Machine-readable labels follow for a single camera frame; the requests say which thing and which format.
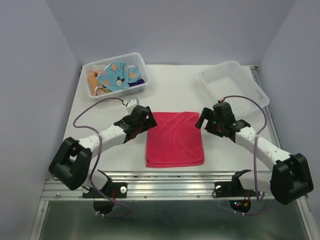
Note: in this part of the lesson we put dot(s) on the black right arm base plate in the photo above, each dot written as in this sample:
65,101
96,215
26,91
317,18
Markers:
227,189

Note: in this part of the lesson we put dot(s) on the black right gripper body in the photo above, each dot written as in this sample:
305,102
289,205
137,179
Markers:
213,126

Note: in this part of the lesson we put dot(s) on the pink microfiber towel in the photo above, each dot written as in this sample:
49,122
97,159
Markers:
175,142

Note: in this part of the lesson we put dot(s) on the white basket with towels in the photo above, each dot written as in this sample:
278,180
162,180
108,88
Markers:
133,58

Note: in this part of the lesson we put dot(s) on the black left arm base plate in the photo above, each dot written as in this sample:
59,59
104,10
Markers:
114,190

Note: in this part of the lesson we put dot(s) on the white empty plastic basket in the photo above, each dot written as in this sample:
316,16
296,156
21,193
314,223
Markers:
229,79

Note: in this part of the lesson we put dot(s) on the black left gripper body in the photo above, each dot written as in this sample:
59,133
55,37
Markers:
141,127

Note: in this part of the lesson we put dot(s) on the blue dotted cartoon towel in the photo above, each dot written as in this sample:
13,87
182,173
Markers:
117,76

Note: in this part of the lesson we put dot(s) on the aluminium rail frame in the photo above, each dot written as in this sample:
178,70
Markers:
174,204

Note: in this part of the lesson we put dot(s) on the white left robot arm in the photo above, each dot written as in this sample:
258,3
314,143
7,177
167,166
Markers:
71,163

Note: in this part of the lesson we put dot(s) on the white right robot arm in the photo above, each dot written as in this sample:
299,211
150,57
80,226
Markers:
289,176

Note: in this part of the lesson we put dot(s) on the purple towel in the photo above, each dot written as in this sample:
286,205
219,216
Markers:
138,82

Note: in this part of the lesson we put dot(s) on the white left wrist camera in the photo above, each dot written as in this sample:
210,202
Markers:
131,104

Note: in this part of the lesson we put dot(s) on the orange dotted cartoon towel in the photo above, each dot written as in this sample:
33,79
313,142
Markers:
96,88

